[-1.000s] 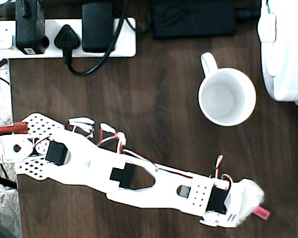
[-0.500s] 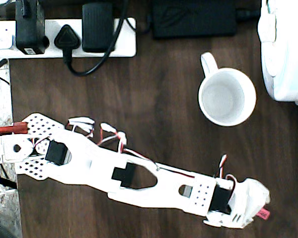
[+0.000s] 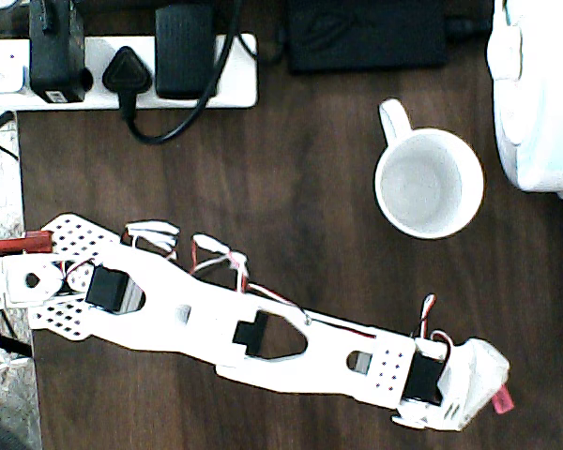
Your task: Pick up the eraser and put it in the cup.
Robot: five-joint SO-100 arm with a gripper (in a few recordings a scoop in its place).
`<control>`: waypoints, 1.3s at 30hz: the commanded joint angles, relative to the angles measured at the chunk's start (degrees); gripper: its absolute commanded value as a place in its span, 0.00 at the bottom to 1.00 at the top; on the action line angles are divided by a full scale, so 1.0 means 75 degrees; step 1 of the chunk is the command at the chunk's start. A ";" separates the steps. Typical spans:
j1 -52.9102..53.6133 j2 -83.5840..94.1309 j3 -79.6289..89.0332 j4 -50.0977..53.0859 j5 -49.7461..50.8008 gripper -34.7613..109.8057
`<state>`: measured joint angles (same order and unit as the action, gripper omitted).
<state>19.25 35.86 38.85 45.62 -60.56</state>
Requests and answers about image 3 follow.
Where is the pink eraser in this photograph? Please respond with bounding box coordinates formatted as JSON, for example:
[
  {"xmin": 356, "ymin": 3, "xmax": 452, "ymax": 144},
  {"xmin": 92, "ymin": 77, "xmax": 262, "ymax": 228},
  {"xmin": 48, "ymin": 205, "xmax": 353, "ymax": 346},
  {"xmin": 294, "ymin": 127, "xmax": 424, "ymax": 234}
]
[{"xmin": 491, "ymin": 384, "xmax": 515, "ymax": 415}]

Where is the white ceramic mug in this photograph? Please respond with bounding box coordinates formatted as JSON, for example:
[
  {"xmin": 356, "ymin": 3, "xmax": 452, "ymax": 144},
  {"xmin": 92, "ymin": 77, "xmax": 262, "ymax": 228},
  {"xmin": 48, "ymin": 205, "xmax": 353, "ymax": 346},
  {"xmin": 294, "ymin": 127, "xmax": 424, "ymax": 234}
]
[{"xmin": 373, "ymin": 97, "xmax": 485, "ymax": 241}]

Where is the white rounded appliance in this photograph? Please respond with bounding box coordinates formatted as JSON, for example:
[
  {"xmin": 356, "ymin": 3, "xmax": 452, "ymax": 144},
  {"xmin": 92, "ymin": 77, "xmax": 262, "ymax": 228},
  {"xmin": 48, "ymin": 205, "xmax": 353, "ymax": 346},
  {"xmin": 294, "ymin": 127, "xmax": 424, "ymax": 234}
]
[{"xmin": 485, "ymin": 0, "xmax": 563, "ymax": 205}]

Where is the black laptop power brick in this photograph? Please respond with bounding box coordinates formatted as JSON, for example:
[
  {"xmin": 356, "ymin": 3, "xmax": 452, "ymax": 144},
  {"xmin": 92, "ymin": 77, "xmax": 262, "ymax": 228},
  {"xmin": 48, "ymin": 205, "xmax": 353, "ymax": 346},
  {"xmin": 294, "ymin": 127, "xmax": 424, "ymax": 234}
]
[{"xmin": 285, "ymin": 0, "xmax": 449, "ymax": 74}]

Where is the white power strip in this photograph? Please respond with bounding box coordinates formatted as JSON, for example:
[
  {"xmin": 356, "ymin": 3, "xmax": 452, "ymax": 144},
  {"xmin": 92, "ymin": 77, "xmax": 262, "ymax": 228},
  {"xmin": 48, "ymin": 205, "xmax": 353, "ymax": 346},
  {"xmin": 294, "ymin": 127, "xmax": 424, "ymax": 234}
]
[{"xmin": 0, "ymin": 32, "xmax": 259, "ymax": 112}]

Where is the black ribbed power adapter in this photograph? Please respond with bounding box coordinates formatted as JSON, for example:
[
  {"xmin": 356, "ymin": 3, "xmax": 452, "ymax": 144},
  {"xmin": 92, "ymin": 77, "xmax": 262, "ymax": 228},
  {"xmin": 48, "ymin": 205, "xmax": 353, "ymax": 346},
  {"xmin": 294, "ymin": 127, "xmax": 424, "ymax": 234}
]
[{"xmin": 153, "ymin": 5, "xmax": 218, "ymax": 100}]

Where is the black triangular plug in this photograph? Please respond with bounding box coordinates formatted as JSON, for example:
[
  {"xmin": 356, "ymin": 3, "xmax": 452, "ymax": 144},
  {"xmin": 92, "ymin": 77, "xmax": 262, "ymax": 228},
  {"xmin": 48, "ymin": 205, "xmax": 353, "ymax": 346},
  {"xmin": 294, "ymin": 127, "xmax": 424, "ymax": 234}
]
[{"xmin": 101, "ymin": 45, "xmax": 151, "ymax": 121}]

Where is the black adapter with label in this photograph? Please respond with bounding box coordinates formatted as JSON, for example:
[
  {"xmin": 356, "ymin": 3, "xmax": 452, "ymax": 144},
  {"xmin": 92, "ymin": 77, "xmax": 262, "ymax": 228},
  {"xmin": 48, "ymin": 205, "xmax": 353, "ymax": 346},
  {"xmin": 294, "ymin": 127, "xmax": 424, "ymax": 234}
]
[{"xmin": 27, "ymin": 0, "xmax": 88, "ymax": 104}]

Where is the red white wrist servo wire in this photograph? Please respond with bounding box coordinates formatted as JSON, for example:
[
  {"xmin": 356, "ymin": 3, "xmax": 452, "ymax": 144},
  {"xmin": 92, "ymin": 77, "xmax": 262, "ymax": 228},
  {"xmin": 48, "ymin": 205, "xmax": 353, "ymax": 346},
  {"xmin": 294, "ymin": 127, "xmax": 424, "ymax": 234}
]
[{"xmin": 408, "ymin": 292, "xmax": 452, "ymax": 363}]

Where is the red white elbow servo wire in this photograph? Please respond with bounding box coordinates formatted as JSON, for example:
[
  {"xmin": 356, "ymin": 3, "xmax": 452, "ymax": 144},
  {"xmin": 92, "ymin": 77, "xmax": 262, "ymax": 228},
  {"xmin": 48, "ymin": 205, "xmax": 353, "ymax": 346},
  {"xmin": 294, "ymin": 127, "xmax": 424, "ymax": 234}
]
[{"xmin": 189, "ymin": 232, "xmax": 312, "ymax": 326}]

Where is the thick black power cable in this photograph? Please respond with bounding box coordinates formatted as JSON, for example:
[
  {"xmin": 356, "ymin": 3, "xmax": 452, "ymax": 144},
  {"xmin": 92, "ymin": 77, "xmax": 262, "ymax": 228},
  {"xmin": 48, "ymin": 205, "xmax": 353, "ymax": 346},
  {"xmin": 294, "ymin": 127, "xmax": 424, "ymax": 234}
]
[{"xmin": 119, "ymin": 0, "xmax": 245, "ymax": 144}]

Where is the red clamp handle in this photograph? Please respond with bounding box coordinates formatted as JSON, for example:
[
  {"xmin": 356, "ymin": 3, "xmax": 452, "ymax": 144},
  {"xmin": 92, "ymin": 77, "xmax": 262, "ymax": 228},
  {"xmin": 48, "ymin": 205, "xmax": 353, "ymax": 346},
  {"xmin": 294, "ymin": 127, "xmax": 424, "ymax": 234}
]
[{"xmin": 0, "ymin": 229, "xmax": 53, "ymax": 257}]

